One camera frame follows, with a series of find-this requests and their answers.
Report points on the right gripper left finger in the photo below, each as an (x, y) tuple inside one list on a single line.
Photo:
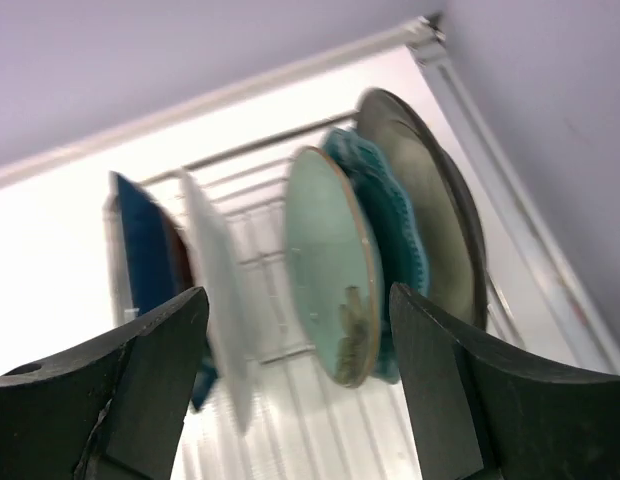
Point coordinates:
[(112, 407)]

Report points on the metal wire dish rack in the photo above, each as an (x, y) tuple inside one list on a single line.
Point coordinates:
[(302, 425)]

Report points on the red and teal plate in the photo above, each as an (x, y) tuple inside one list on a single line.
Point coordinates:
[(218, 272)]

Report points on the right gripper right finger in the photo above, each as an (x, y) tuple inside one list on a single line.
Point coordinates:
[(481, 408)]

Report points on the light green flower plate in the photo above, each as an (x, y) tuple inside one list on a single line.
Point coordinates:
[(333, 266)]

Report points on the teal scalloped plate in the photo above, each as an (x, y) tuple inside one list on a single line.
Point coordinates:
[(390, 214)]

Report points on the cream plate with grey rim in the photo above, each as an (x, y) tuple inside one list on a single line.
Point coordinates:
[(443, 205)]

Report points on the dark blue teardrop plate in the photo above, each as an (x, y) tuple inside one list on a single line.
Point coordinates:
[(149, 263)]

